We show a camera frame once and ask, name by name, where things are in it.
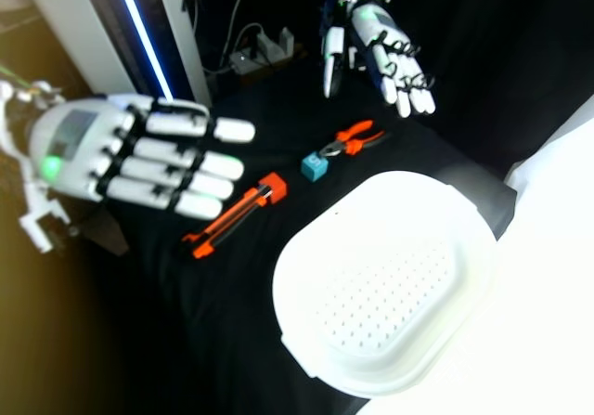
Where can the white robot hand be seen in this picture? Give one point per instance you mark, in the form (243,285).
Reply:
(79,155)
(376,25)

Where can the orange utility knife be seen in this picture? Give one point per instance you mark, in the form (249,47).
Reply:
(276,190)

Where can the white perforated plastic basket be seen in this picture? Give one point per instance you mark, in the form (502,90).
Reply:
(385,285)

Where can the brown cardboard piece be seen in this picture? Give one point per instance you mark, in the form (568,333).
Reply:
(109,236)

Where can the white plug adapter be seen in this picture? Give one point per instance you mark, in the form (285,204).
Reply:
(280,46)

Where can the white tower with light strip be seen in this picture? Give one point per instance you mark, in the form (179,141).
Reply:
(93,39)

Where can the white power strip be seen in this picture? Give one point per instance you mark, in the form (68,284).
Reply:
(243,60)

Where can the blue letter cube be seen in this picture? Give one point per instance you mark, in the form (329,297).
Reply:
(315,168)

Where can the black table cloth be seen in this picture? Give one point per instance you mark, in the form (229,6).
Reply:
(223,317)

